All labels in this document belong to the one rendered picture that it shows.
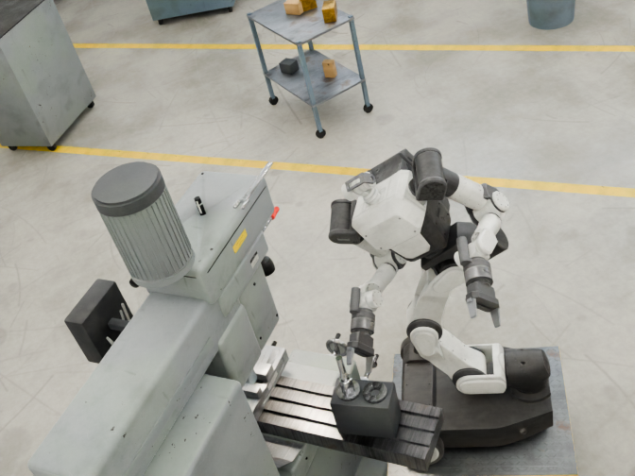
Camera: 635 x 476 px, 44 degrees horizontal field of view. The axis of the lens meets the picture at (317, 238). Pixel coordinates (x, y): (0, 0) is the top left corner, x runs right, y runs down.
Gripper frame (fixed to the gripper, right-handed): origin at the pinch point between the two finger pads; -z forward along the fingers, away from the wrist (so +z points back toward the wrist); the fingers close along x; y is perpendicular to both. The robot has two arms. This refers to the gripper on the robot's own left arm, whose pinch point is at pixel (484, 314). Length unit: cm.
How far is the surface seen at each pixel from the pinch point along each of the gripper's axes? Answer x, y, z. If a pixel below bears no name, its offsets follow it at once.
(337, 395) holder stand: 5, -69, -3
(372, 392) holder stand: -4, -60, -3
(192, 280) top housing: 80, -42, 6
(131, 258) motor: 101, -39, 4
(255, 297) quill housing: 47, -59, 19
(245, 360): 46, -66, -1
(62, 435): 104, -64, -40
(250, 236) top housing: 61, -40, 28
